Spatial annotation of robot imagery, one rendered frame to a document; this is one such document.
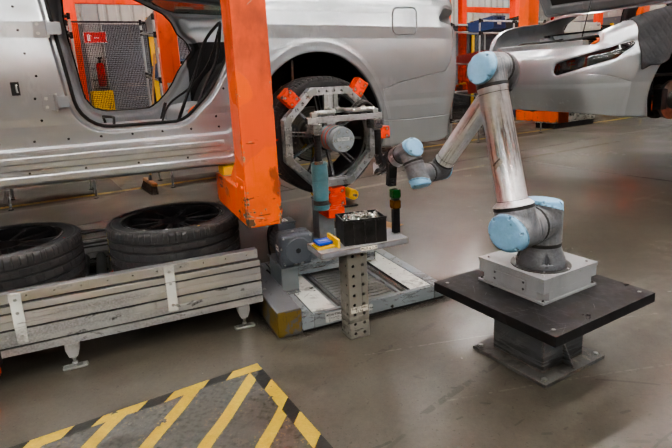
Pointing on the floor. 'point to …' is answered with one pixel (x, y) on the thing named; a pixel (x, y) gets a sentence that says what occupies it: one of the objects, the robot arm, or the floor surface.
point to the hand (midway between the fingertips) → (376, 174)
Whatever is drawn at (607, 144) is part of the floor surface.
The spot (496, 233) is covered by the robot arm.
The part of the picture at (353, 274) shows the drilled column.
